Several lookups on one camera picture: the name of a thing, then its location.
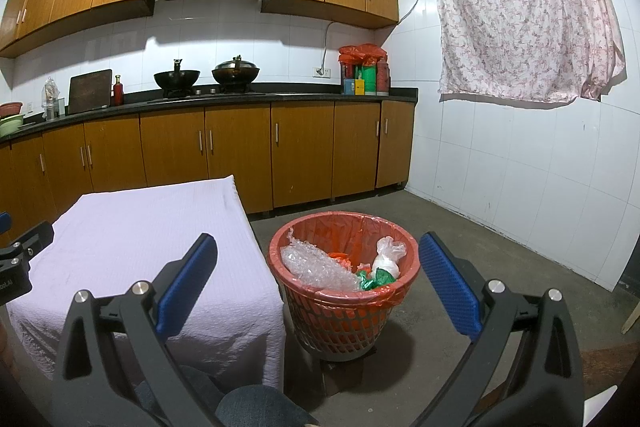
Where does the table with white cloth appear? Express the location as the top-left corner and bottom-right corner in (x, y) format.
(7, 174), (286, 395)

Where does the wooden stick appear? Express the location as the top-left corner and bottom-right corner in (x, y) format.
(621, 302), (640, 335)

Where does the black wok with handle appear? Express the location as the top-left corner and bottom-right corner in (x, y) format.
(153, 59), (201, 90)

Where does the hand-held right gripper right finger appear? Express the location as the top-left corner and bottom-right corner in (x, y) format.
(410, 231), (586, 427)

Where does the glass jar with plastic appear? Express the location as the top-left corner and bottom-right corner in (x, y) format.
(42, 78), (66, 120)

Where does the brown wooden board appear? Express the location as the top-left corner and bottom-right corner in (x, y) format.
(580, 347), (633, 398)

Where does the row of wooden base cabinets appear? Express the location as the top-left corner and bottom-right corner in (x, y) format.
(0, 99), (417, 248)

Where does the person's left hand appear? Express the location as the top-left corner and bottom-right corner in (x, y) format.
(0, 323), (15, 365)

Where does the red plastic mesh basket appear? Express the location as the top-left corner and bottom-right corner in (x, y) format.
(267, 210), (421, 355)

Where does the green paw-print wrapper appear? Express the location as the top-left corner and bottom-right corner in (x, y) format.
(356, 268), (396, 292)

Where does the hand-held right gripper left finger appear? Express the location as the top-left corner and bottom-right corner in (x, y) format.
(50, 233), (236, 427)

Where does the orange bag over canisters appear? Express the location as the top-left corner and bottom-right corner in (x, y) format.
(338, 43), (388, 68)

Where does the dark wooden cutting board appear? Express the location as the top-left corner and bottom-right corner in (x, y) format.
(67, 69), (113, 115)

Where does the clear bubble wrap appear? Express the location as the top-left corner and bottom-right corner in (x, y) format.
(280, 229), (361, 292)

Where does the person's right leg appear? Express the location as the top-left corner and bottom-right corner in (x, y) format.
(217, 384), (321, 427)

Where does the white power cable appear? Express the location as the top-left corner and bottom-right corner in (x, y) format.
(322, 22), (337, 70)

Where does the black wok with lid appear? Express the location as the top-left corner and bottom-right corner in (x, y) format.
(212, 55), (261, 86)

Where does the floral pink curtain cloth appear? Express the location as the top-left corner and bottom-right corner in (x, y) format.
(426, 0), (627, 104)

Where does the orange plastic basket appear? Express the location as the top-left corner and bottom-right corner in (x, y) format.
(268, 210), (420, 308)

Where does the black kitchen countertop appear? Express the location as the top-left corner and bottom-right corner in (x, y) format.
(0, 88), (419, 145)

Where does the clear plastic bag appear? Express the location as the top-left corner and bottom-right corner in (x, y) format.
(371, 237), (408, 280)

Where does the gas stove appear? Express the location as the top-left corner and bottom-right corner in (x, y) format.
(147, 86), (268, 100)

